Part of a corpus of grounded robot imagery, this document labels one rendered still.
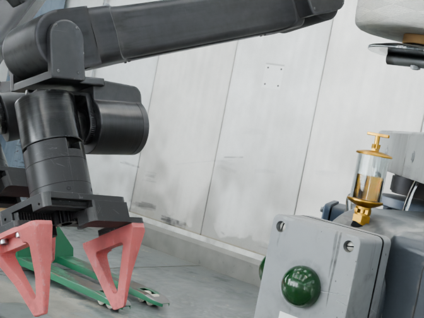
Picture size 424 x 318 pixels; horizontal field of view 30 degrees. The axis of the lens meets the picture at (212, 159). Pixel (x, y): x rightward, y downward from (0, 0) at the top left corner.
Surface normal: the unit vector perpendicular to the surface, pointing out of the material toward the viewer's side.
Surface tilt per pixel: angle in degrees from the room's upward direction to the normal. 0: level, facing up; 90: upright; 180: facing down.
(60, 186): 67
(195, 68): 90
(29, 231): 107
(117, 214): 60
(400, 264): 90
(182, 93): 90
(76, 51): 75
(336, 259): 90
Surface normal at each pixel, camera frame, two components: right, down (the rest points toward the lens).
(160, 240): -0.65, -0.08
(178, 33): 0.67, -0.05
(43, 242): 0.80, 0.03
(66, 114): 0.66, -0.35
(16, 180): 0.65, -0.58
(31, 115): -0.32, -0.19
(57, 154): 0.26, -0.32
